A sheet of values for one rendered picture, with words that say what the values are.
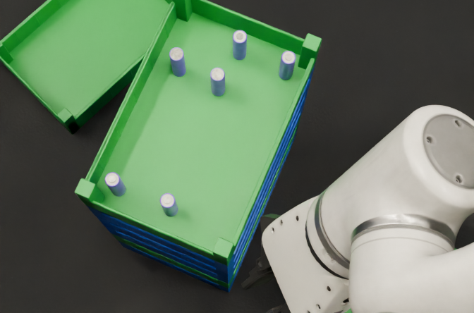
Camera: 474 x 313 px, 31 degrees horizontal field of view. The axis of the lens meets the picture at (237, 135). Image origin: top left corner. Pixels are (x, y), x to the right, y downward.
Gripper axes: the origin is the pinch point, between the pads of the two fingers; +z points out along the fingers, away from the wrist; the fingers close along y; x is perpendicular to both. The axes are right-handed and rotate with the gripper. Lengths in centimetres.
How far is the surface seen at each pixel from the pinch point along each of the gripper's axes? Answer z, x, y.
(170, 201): 14.5, -1.0, 17.0
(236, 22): 8.8, -16.9, 37.2
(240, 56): 10.4, -16.3, 33.0
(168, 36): 14.5, -9.8, 39.8
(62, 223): 63, -5, 34
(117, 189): 19.0, 2.9, 21.6
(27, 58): 59, -8, 65
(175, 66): 11.9, -7.5, 33.7
